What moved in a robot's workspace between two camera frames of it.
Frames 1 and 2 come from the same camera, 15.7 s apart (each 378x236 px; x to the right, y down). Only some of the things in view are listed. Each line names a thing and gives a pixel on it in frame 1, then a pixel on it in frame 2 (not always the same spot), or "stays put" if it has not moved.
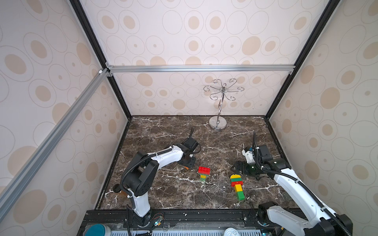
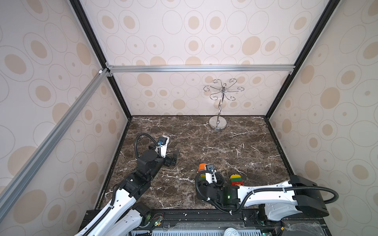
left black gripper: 191,164 → 169,161
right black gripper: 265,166 → 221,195
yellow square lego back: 235,176 stays put
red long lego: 236,182 stays put
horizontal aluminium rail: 196,68 stays put
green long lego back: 236,179 stays put
